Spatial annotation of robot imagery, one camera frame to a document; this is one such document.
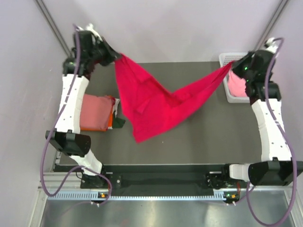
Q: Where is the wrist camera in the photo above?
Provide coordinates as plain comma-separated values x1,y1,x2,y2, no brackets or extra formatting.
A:
264,37,279,54
85,23,102,40

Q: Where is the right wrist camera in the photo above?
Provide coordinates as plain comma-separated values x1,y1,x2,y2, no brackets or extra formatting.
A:
264,37,279,54

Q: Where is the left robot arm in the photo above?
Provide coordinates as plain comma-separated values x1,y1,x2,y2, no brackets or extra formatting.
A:
45,27,121,188

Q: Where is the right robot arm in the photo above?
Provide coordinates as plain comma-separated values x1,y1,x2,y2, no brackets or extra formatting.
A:
219,47,294,187

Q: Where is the light pink t shirt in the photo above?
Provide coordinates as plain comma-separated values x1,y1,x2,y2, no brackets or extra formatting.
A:
228,70,247,97

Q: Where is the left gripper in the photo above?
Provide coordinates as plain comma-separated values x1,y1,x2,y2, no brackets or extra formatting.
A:
87,36,120,67

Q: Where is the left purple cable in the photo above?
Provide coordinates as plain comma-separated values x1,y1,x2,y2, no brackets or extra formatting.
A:
39,23,113,206

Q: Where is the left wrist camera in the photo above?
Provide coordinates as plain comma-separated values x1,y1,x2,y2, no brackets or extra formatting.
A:
85,23,102,40

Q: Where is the slotted grey cable duct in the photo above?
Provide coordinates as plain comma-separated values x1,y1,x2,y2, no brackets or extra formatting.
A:
48,191,239,201

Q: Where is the folded salmon t shirt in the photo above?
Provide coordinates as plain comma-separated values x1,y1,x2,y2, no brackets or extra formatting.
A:
80,94,114,131

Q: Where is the magenta t shirt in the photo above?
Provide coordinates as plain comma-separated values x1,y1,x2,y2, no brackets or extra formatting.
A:
115,55,232,143

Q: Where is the white plastic basket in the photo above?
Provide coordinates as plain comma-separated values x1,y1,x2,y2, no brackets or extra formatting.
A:
219,52,250,103

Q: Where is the folded orange t shirt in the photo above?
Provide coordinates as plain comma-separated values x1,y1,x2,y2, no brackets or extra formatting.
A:
80,95,116,132

